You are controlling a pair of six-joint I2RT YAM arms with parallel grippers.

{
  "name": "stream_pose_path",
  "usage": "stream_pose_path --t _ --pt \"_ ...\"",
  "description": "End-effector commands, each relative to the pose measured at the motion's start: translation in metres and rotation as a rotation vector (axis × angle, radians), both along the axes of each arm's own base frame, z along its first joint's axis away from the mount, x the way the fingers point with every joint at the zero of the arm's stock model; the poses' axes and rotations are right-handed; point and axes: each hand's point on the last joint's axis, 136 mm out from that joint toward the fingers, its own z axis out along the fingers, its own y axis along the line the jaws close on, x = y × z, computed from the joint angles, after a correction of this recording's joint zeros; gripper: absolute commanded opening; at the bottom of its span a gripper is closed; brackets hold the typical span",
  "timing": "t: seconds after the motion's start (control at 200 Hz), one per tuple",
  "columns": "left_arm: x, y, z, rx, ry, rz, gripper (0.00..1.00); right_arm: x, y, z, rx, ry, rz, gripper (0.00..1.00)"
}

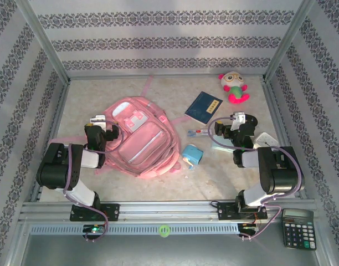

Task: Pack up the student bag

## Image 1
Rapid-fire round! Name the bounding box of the pale green pouch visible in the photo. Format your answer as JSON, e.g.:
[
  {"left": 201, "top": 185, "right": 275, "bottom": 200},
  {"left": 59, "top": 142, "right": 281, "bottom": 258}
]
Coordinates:
[{"left": 210, "top": 137, "right": 237, "bottom": 152}]

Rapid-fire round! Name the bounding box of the light blue pencil sharpener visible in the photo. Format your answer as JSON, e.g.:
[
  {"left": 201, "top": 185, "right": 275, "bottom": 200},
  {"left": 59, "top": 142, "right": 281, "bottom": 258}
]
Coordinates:
[{"left": 181, "top": 144, "right": 204, "bottom": 170}]

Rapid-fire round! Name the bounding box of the green tape ring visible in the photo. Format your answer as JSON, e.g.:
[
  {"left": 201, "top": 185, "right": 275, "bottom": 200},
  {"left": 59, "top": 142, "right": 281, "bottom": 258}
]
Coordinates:
[{"left": 158, "top": 224, "right": 172, "bottom": 238}]

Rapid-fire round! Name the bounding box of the aluminium mounting rail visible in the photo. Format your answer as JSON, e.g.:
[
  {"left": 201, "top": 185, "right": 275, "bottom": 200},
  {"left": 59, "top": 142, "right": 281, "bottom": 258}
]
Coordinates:
[{"left": 18, "top": 201, "right": 317, "bottom": 222}]

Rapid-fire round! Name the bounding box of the dark blue notebook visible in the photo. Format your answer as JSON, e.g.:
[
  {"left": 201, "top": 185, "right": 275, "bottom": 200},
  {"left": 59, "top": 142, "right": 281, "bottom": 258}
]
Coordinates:
[{"left": 184, "top": 91, "right": 224, "bottom": 126}]

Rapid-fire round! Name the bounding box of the pink school backpack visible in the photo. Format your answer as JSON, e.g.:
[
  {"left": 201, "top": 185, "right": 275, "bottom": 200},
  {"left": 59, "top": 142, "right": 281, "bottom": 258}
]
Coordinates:
[{"left": 49, "top": 75, "right": 193, "bottom": 180}]

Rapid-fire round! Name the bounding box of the slotted grey cable duct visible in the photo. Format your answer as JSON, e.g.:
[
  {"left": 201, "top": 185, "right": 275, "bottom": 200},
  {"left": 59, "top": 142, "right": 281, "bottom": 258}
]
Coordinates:
[{"left": 29, "top": 223, "right": 242, "bottom": 236}]

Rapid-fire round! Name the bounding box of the aluminium side rail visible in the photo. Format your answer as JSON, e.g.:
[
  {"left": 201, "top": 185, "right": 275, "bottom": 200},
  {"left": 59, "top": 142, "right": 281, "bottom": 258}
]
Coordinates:
[
  {"left": 30, "top": 80, "right": 72, "bottom": 203},
  {"left": 260, "top": 79, "right": 309, "bottom": 200}
]

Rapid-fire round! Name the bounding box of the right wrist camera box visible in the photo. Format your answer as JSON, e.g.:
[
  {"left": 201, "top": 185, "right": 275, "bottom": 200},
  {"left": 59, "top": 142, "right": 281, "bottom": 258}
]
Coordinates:
[{"left": 231, "top": 111, "right": 246, "bottom": 131}]

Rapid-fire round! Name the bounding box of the black desk calculator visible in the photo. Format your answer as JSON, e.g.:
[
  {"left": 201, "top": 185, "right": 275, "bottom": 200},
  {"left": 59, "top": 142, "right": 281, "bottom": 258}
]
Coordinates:
[{"left": 281, "top": 208, "right": 317, "bottom": 251}]

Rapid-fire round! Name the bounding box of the pen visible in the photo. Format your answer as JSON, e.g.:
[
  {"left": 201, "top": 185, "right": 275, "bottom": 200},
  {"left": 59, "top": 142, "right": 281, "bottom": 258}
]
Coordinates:
[{"left": 187, "top": 127, "right": 214, "bottom": 138}]

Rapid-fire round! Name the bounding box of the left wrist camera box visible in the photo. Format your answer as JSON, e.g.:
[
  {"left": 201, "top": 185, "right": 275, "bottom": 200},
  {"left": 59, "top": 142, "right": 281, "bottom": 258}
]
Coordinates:
[{"left": 89, "top": 114, "right": 107, "bottom": 130}]

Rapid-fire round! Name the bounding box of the aluminium back rail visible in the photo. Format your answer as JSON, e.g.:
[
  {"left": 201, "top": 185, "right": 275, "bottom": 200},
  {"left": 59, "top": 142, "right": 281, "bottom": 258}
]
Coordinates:
[{"left": 66, "top": 72, "right": 267, "bottom": 81}]

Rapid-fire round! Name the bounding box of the pink white plush toy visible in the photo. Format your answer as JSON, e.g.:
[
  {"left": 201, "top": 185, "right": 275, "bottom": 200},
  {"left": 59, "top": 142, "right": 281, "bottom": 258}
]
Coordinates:
[{"left": 218, "top": 70, "right": 250, "bottom": 105}]

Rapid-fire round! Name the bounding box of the white square alarm clock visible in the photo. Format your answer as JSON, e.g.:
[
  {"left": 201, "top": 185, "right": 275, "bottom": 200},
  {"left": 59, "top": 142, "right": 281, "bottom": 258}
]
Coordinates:
[{"left": 254, "top": 132, "right": 279, "bottom": 152}]

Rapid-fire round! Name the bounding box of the aluminium frame post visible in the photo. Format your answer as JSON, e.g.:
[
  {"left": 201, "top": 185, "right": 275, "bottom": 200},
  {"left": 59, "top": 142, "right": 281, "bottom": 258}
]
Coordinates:
[
  {"left": 263, "top": 0, "right": 317, "bottom": 83},
  {"left": 16, "top": 0, "right": 72, "bottom": 85}
]

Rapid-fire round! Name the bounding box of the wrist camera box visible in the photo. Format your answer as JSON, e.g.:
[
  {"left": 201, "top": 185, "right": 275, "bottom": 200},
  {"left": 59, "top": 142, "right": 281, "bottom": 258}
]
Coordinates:
[
  {"left": 89, "top": 114, "right": 107, "bottom": 130},
  {"left": 231, "top": 111, "right": 246, "bottom": 131}
]

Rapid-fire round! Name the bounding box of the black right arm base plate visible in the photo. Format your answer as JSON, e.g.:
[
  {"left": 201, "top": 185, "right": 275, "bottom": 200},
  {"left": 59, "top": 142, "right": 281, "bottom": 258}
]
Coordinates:
[{"left": 217, "top": 202, "right": 269, "bottom": 221}]

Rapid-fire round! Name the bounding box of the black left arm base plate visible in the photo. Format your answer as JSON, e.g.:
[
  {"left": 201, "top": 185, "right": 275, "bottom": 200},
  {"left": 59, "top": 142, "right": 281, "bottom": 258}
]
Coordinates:
[{"left": 69, "top": 203, "right": 121, "bottom": 222}]

